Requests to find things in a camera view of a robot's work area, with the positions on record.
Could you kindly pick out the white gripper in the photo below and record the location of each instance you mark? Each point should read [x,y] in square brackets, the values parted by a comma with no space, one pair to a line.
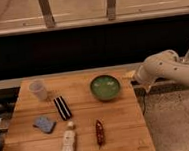
[129,75]

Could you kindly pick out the green ceramic bowl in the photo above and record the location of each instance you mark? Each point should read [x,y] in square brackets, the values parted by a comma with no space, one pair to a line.
[105,87]

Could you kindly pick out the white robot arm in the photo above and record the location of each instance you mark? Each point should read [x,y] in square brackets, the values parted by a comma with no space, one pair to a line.
[166,64]

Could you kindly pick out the red snack bag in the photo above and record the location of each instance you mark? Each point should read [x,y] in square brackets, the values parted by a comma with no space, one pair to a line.
[100,134]

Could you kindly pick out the black white striped package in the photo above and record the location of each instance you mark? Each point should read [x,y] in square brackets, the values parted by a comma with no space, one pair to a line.
[62,108]

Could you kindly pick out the small white cube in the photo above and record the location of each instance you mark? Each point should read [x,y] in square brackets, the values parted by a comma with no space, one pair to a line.
[70,125]

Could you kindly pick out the translucent plastic cup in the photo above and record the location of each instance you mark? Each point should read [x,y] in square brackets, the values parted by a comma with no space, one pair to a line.
[37,87]

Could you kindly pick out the blue sponge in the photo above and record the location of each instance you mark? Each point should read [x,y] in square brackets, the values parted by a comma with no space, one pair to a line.
[44,124]

